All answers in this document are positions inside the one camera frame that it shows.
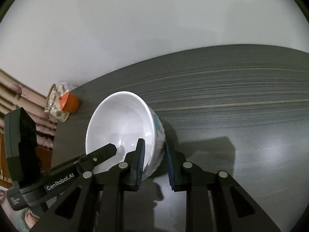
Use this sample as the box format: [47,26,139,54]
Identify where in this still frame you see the floral ceramic teapot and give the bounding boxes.
[44,83,70,122]

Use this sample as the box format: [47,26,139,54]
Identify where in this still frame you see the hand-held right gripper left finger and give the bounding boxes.
[29,138,146,232]

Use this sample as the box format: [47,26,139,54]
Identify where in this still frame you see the white bowl with blue base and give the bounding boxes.
[85,91,166,182]

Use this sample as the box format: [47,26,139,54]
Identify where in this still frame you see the orange cup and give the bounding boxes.
[59,92,80,113]

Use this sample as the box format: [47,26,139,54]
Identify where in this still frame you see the beige patterned curtain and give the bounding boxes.
[0,69,58,150]

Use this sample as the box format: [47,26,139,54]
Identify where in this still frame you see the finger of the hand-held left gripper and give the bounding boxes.
[77,143,117,172]

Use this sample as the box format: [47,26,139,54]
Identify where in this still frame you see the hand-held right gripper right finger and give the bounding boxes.
[165,139,282,232]

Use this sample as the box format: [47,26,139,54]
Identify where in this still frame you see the person's left hand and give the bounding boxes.
[24,209,42,230]

